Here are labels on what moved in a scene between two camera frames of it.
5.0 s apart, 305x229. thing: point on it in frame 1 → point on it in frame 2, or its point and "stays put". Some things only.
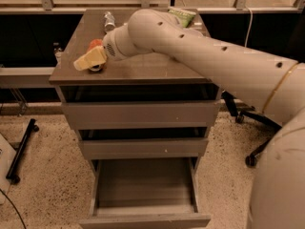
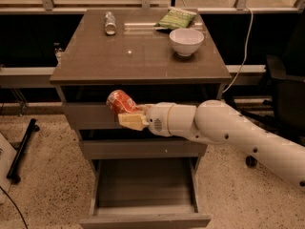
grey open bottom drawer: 152,193 stays put
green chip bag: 184,16 stays put
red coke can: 93,44 → 120,103
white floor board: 7,157 stays put
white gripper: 110,47 → 157,117
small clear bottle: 109,21 stays put
